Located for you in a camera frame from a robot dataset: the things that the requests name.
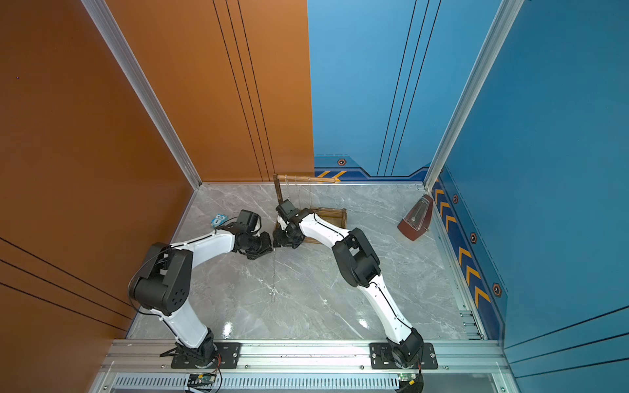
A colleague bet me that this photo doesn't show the wooden jewelry display stand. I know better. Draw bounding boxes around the wooden jewelry display stand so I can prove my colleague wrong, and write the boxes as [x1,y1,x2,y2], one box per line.
[273,174,349,248]

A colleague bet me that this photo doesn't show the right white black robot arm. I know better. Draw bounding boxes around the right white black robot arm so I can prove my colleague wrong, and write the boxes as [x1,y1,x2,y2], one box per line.
[273,200,424,368]

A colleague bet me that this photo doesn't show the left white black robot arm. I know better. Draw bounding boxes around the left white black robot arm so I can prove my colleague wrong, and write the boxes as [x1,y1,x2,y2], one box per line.
[128,210,273,368]

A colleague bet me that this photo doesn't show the small blue owl toy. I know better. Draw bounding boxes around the small blue owl toy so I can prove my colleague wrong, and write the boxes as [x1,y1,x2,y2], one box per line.
[211,214,229,229]

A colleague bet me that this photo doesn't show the dark red metronome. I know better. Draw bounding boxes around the dark red metronome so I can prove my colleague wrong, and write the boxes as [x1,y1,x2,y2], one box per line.
[397,194,434,241]

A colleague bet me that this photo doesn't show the left green circuit board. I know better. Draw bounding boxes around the left green circuit board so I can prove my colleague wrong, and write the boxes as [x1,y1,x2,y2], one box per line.
[187,373,217,390]

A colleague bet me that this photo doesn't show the green circuit board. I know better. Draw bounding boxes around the green circuit board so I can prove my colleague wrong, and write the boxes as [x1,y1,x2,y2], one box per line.
[187,373,217,390]
[398,373,424,389]

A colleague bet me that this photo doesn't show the right green circuit board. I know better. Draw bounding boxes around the right green circuit board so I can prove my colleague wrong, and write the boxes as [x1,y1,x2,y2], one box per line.
[398,373,424,389]

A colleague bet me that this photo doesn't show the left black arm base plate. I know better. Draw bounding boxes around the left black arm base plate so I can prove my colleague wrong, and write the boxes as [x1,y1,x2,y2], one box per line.
[163,342,242,370]

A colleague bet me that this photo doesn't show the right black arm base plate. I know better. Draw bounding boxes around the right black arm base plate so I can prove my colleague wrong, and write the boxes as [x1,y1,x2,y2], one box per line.
[369,342,439,370]

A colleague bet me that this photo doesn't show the aluminium front rail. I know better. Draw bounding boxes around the aluminium front rail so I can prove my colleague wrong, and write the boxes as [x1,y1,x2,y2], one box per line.
[99,340,510,374]

